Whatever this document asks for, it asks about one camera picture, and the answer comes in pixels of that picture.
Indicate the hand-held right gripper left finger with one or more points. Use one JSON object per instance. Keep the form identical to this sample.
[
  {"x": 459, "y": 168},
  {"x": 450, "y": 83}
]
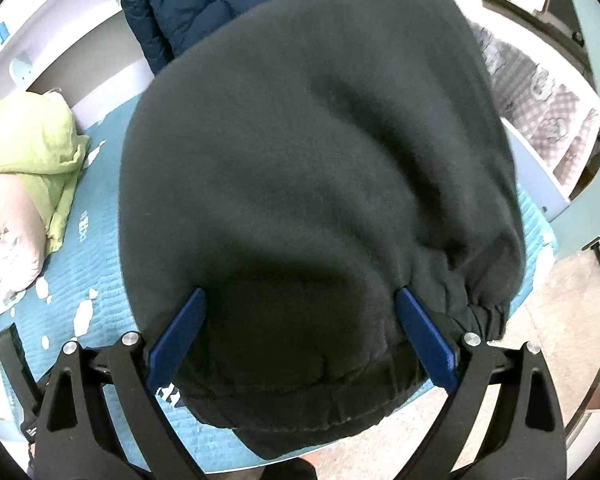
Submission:
[{"x": 177, "y": 340}]

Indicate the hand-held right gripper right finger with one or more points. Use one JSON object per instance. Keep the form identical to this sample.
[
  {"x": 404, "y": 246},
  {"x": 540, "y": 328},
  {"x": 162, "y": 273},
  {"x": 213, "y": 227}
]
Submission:
[{"x": 427, "y": 340}]

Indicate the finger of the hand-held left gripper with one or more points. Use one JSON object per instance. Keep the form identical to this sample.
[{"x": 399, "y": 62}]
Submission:
[{"x": 12, "y": 360}]

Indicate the black hooded zip jacket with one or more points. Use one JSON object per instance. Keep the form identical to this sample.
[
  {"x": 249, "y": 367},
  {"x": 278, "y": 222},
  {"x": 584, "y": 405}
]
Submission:
[{"x": 305, "y": 185}]

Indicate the pink quilt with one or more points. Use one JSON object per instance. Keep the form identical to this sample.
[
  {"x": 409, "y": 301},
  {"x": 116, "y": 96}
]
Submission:
[{"x": 5, "y": 240}]

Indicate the teal quilted bed sheet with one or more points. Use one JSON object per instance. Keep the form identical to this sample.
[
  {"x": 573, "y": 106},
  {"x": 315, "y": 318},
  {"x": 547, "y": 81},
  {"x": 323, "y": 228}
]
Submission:
[{"x": 80, "y": 260}]

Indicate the green quilt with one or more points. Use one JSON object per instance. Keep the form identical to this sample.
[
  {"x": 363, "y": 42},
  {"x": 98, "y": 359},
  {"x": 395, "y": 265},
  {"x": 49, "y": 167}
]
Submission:
[{"x": 30, "y": 135}]

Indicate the blue box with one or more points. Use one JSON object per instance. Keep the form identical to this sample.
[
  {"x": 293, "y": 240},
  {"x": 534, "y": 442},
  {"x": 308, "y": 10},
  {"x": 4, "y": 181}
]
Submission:
[{"x": 0, "y": 35}]

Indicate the yellow and navy puffer jacket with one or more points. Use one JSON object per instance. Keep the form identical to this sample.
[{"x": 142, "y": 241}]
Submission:
[{"x": 180, "y": 5}]

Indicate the mint green loft bed frame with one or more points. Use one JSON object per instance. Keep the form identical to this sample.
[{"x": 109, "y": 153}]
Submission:
[{"x": 580, "y": 215}]

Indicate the lilac wall shelf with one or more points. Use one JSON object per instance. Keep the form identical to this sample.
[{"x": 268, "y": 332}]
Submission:
[{"x": 55, "y": 35}]

